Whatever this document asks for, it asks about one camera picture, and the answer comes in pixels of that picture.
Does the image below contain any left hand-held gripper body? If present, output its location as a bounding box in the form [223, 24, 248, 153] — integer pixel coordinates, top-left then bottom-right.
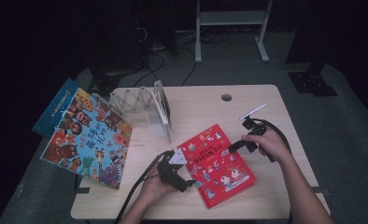
[157, 148, 189, 193]

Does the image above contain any white metal stand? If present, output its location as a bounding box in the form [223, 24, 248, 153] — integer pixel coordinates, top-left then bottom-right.
[194, 0, 274, 64]

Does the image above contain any blue monster picture book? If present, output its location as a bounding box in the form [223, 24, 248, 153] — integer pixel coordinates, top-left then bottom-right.
[32, 77, 80, 139]

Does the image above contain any colourful animals picture book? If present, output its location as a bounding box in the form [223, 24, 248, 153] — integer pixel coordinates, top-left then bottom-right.
[39, 88, 134, 190]

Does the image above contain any person's right hand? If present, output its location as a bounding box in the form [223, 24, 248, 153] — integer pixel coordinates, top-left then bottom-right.
[241, 124, 294, 163]

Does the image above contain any person's left hand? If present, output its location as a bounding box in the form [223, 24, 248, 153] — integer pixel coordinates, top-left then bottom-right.
[138, 163, 176, 209]

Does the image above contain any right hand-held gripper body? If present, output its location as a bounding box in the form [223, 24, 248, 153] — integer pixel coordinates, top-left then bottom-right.
[239, 104, 267, 154]

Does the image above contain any white caterpillar picture book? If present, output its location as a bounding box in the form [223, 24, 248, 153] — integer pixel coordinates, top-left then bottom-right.
[149, 88, 172, 126]

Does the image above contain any white expandable book rack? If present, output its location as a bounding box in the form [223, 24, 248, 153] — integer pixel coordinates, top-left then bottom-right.
[92, 79, 174, 144]

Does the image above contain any black floor cable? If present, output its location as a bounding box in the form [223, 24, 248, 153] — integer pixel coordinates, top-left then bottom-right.
[132, 51, 166, 89]
[180, 46, 199, 87]

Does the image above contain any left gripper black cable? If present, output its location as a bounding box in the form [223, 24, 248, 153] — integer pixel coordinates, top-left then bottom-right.
[112, 150, 171, 224]

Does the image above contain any red picture book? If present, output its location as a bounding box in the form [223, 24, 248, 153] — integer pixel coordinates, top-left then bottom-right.
[177, 123, 257, 210]

